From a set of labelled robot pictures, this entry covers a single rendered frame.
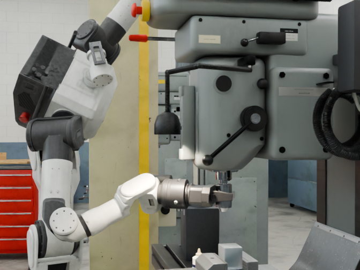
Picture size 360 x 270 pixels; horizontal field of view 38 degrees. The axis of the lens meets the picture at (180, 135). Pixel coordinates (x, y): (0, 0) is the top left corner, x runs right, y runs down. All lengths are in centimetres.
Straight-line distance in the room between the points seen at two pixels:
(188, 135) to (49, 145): 41
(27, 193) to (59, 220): 448
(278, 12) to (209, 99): 30
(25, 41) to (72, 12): 106
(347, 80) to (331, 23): 31
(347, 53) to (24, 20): 966
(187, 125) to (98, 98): 37
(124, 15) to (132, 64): 133
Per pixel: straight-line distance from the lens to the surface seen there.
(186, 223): 188
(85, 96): 171
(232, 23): 144
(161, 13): 142
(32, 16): 1072
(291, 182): 984
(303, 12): 151
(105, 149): 319
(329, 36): 155
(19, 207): 602
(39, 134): 161
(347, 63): 130
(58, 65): 175
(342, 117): 166
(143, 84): 322
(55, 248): 203
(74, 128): 159
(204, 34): 141
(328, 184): 175
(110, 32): 190
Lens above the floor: 142
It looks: level
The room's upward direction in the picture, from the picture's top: straight up
